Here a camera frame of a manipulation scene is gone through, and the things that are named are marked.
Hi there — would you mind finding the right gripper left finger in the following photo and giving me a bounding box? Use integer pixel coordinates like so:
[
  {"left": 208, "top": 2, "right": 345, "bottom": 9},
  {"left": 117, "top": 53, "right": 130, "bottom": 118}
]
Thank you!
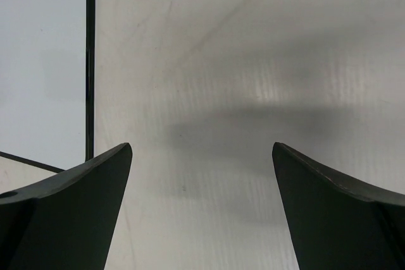
[{"left": 1, "top": 143, "right": 132, "bottom": 269}]

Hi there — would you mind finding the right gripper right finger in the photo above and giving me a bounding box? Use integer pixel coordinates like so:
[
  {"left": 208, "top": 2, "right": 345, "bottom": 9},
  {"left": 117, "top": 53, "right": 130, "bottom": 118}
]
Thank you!
[{"left": 272, "top": 142, "right": 404, "bottom": 269}]

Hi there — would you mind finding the white whiteboard black frame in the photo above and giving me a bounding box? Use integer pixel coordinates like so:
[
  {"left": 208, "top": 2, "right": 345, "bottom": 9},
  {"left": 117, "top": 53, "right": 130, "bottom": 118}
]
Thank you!
[{"left": 1, "top": 0, "right": 86, "bottom": 169}]

